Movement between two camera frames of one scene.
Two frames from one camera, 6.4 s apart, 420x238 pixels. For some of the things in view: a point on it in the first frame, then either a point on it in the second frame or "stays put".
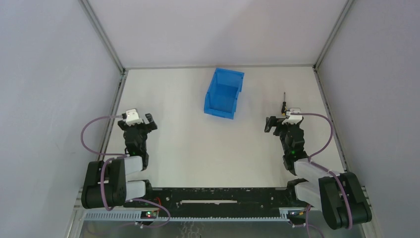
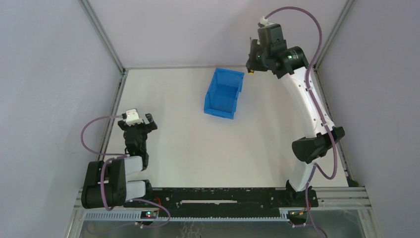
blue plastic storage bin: (221, 97) stays put
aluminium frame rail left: (122, 68) stays put
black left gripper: (138, 127) stays put
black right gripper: (284, 126) -> (252, 58)
